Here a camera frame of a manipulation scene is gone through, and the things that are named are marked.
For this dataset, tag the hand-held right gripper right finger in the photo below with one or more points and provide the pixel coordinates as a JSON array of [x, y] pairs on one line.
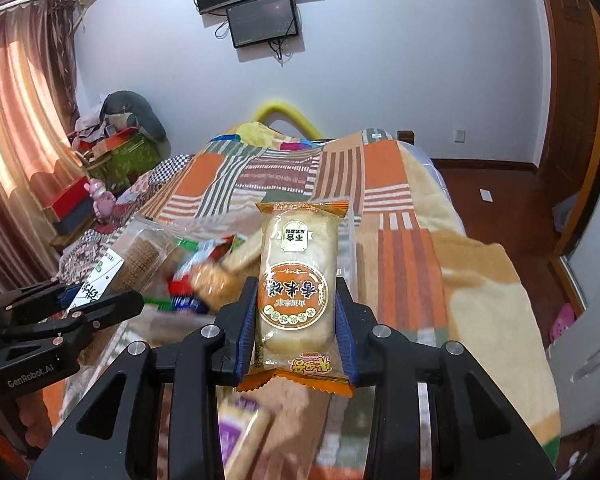
[[345, 332]]

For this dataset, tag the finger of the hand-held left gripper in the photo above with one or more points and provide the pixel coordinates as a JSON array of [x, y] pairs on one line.
[[110, 307], [67, 293]]

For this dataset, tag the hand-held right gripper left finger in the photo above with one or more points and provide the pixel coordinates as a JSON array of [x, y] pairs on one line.
[[246, 332]]

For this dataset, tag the brown bread packet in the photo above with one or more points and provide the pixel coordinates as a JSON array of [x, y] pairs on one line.
[[140, 255]]

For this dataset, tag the red snack packet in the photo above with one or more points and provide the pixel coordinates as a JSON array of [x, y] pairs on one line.
[[182, 282]]

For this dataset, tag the orange rice cracker packet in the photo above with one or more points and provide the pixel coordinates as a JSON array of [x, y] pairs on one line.
[[297, 270]]

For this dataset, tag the clear plastic container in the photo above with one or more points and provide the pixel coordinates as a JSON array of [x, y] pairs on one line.
[[352, 250]]

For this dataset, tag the purple snack packet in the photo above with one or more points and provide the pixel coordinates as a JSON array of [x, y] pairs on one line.
[[187, 304]]

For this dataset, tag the patchwork striped blanket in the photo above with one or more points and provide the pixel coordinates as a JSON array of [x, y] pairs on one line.
[[410, 270]]

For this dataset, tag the red box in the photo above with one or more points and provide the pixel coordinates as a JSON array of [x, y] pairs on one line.
[[67, 200]]

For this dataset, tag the pink plush toy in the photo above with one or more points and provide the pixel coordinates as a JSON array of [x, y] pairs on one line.
[[102, 200]]

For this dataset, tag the small purple packet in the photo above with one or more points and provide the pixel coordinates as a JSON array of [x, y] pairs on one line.
[[240, 435]]

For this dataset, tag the pile of papers and clothes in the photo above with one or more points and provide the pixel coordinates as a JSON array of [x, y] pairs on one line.
[[92, 132]]

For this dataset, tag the pink brown curtain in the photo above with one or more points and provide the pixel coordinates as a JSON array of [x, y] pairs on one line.
[[25, 125]]

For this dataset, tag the grey cushion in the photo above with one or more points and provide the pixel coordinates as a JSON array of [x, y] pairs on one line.
[[140, 110]]

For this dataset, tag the white paper scrap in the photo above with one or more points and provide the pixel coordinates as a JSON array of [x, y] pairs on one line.
[[486, 195]]

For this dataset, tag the pink slipper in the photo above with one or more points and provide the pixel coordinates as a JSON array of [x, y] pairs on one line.
[[562, 322]]

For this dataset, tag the yellow pillow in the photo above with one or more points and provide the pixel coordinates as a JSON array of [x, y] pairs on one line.
[[285, 112]]

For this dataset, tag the white wardrobe door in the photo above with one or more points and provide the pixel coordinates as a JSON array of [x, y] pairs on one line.
[[587, 360]]

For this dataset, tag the wooden door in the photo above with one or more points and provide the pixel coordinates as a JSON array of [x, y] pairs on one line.
[[570, 85]]

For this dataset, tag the wooden bed post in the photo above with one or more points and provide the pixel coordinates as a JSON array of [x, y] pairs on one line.
[[406, 137]]

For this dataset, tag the white wall outlet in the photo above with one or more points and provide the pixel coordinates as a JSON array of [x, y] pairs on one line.
[[459, 135]]

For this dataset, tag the small black wall monitor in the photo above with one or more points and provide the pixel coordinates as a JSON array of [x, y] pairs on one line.
[[262, 20]]

